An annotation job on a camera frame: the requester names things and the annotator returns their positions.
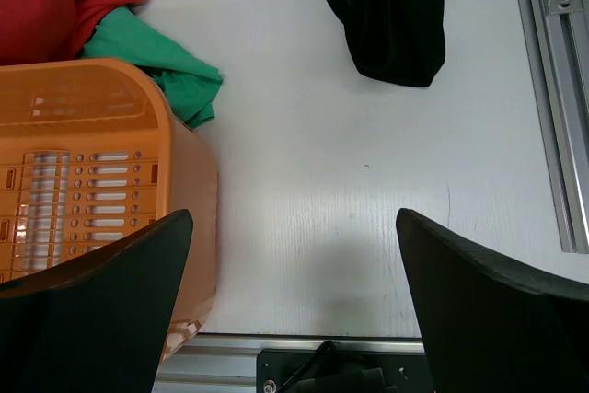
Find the orange plastic basket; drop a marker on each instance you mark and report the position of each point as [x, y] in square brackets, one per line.
[91, 152]

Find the aluminium frame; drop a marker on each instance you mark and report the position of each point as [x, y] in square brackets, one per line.
[315, 160]

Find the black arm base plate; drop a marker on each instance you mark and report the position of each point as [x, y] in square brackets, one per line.
[336, 366]

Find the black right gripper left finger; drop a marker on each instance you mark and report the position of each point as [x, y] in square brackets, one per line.
[99, 322]

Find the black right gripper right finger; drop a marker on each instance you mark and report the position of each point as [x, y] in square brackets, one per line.
[490, 323]

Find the green tank top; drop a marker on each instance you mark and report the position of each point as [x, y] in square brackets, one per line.
[189, 84]

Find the black tank top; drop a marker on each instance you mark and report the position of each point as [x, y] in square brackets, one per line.
[401, 42]

